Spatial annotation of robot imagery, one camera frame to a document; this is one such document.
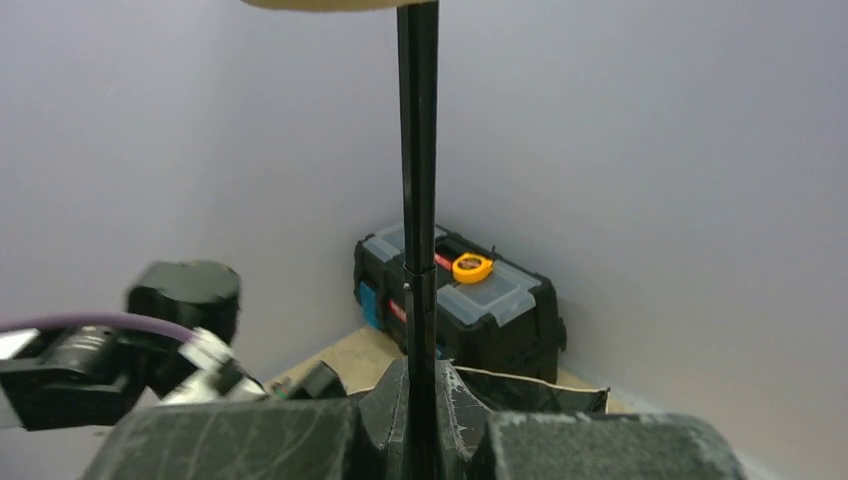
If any yellow tape measure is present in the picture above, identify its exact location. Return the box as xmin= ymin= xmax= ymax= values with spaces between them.
xmin=451 ymin=252 xmax=494 ymax=284

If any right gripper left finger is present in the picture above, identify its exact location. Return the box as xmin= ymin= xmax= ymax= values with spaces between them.
xmin=82 ymin=360 xmax=407 ymax=479

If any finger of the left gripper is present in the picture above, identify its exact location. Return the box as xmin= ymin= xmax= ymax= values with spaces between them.
xmin=278 ymin=361 xmax=347 ymax=400

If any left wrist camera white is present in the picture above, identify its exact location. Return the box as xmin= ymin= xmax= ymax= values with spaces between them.
xmin=159 ymin=328 xmax=267 ymax=406

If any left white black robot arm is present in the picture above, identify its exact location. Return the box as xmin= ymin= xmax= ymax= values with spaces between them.
xmin=1 ymin=260 xmax=346 ymax=431

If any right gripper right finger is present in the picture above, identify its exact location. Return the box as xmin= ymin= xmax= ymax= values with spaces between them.
xmin=437 ymin=362 xmax=746 ymax=479

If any black plastic toolbox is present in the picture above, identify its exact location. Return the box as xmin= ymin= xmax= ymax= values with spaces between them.
xmin=354 ymin=224 xmax=567 ymax=383

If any beige umbrella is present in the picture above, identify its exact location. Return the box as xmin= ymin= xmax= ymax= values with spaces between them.
xmin=238 ymin=0 xmax=611 ymax=480

